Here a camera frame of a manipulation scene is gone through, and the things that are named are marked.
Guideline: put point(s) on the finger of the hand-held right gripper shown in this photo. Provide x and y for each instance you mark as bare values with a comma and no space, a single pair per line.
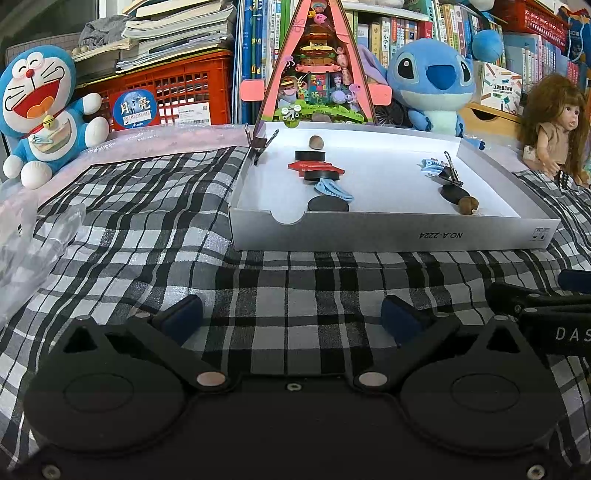
508,297
576,281

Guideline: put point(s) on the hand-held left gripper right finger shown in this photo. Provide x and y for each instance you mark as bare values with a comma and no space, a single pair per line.
400,318

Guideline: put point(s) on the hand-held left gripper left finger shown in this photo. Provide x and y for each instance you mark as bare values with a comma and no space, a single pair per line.
182,316

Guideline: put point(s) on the brown nut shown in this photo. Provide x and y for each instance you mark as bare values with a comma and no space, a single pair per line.
316,142
468,204

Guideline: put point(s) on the black round disc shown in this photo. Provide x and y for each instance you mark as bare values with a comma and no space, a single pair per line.
328,204
455,193
323,175
310,156

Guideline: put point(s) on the white cardboard box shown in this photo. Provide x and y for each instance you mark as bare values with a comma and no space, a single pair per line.
392,184

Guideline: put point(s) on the light blue hair clip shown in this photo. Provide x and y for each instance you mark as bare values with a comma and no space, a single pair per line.
333,190

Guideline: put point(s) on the blue clip with orange charm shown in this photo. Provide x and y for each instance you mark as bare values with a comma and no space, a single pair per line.
429,165

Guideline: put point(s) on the red plastic clip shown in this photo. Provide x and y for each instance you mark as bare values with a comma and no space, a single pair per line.
314,166

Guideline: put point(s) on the black white plaid cloth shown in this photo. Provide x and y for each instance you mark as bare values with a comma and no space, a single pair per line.
161,240

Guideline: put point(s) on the brown haired doll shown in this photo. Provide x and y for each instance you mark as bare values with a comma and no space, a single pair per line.
561,124

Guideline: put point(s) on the clear plastic bag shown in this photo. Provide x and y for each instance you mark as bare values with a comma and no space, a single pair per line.
32,244

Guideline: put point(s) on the pink bubble wrap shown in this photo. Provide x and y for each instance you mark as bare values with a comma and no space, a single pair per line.
161,143

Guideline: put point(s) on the wooden drawer box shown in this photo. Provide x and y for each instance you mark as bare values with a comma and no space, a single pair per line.
489,120

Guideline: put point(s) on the small black binder clip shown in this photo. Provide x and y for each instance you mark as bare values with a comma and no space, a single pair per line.
258,144

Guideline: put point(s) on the black spoked wheel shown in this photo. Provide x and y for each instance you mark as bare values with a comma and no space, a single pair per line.
392,113

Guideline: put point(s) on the colourful printed box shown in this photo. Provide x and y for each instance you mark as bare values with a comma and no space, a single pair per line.
501,87

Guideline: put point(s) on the round blue sticker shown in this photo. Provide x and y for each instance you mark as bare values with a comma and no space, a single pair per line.
136,110

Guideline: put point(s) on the row of pale books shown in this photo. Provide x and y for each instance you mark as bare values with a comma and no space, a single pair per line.
540,57

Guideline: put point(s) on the blue alien plush toy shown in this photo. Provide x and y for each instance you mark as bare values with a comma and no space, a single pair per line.
429,78

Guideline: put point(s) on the red plastic crate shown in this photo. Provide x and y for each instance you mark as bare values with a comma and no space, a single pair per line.
194,83

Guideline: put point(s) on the blue bag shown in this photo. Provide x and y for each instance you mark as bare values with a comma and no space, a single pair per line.
577,32

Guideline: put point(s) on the blue white plush toy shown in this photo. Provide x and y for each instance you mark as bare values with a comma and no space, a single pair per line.
487,46

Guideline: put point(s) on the blue cat plush toy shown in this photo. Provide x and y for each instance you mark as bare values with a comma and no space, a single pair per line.
41,101

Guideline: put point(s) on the pink triangular diorama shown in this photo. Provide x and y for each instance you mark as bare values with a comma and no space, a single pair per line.
318,69

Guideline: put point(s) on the red plastic basket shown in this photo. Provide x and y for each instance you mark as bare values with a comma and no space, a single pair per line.
531,18

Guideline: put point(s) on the stack of books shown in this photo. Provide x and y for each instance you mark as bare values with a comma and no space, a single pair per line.
175,32

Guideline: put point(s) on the row of blue books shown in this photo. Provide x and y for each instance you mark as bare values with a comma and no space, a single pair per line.
258,41

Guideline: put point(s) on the row of upright books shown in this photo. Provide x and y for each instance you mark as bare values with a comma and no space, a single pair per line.
406,25

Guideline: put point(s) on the grey cloth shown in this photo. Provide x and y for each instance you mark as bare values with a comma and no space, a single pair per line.
104,32

